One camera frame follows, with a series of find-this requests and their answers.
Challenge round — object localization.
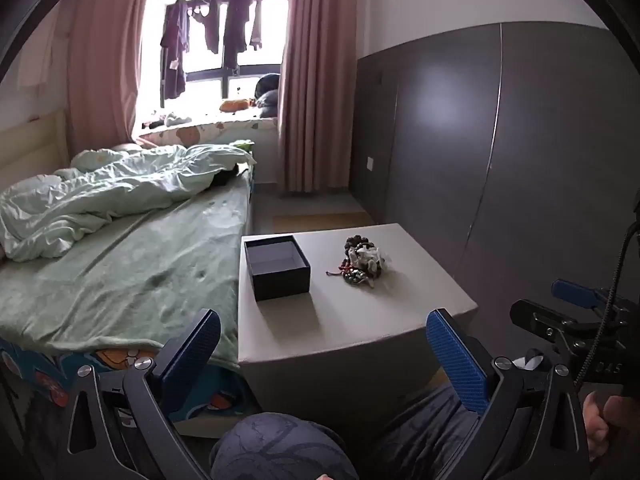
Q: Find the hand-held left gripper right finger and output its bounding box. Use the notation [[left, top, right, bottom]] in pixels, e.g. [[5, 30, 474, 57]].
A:
[[425, 308, 593, 480]]

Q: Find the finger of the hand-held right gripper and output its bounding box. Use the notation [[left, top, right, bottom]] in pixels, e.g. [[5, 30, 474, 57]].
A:
[[510, 299, 571, 346], [551, 280, 623, 313]]

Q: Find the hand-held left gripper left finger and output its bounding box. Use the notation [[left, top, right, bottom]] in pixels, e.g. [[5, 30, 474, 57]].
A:
[[65, 308, 223, 480]]

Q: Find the black jewelry box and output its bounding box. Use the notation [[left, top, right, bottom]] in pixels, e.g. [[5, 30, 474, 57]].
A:
[[243, 234, 312, 302]]

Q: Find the pile of bead bracelets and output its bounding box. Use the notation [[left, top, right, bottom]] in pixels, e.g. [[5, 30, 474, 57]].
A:
[[326, 240, 392, 289]]

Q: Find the person's right hand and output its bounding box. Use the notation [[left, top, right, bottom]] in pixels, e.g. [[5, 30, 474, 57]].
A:
[[582, 391, 640, 463]]

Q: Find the person's right leg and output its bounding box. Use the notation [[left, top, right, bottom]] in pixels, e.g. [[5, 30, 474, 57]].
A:
[[370, 384, 486, 480]]

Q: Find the person's leg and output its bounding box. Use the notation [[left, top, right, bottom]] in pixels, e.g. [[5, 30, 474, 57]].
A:
[[210, 412, 358, 480], [370, 384, 486, 480]]

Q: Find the green bedsheet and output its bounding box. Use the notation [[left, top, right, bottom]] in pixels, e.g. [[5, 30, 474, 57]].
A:
[[0, 175, 252, 367]]

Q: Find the white cube table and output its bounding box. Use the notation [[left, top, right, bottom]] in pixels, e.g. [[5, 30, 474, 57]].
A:
[[237, 223, 478, 413]]

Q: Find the person's left leg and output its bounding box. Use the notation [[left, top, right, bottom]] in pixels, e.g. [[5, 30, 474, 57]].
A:
[[210, 412, 358, 480]]

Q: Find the grey wardrobe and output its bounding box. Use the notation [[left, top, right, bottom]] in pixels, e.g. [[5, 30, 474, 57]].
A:
[[350, 22, 640, 343]]

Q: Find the green duvet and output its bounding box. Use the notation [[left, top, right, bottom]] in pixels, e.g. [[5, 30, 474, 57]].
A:
[[0, 144, 257, 262]]

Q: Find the printed window seat cushion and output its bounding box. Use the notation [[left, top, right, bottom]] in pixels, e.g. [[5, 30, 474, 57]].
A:
[[137, 114, 281, 150]]

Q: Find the beige headboard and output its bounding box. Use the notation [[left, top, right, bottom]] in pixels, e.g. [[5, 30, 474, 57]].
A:
[[0, 110, 71, 196]]

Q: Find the dark blue cushion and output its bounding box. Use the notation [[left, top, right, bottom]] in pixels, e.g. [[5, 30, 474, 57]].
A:
[[253, 73, 281, 109]]

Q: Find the window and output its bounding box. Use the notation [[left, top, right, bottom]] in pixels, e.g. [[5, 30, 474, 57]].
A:
[[132, 0, 292, 131]]

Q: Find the pink curtain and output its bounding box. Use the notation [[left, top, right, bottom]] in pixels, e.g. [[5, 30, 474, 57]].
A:
[[67, 0, 153, 153], [277, 0, 372, 196]]

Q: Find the row of hanging clothes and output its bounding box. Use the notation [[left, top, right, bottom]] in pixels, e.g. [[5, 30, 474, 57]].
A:
[[159, 0, 265, 102]]

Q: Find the black cable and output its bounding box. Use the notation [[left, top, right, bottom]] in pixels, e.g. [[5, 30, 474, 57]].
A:
[[577, 224, 640, 388]]

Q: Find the cartoon print bed frame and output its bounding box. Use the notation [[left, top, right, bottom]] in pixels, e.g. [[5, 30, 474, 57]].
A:
[[0, 335, 262, 437]]

